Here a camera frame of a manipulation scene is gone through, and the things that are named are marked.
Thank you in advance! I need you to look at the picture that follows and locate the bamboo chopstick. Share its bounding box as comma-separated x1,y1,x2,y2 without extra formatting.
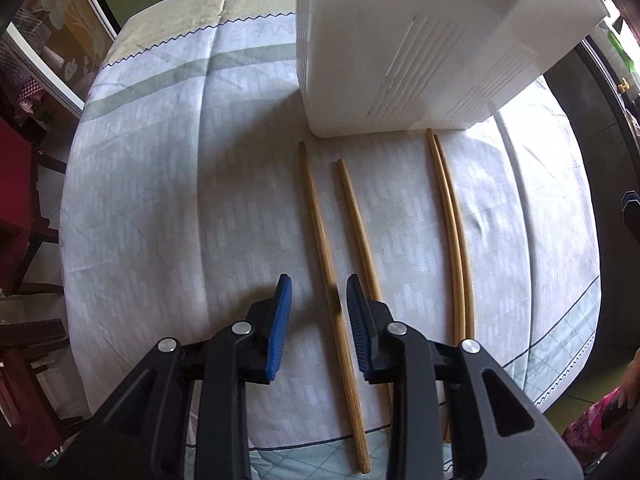
298,141,371,474
337,159,394,404
425,129,466,346
434,136,475,339

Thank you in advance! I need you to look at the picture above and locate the person right hand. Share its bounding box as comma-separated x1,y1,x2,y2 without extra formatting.
617,349,640,410

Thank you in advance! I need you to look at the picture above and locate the red chair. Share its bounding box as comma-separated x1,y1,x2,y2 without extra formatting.
1,122,64,464

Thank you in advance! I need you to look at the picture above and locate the patterned tablecloth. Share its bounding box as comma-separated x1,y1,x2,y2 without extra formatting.
61,0,601,479

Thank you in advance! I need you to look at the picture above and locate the white plastic utensil holder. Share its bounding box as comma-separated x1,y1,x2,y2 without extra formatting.
296,0,608,138

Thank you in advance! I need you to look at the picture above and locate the glass sliding door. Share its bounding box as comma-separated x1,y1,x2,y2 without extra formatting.
1,0,117,117

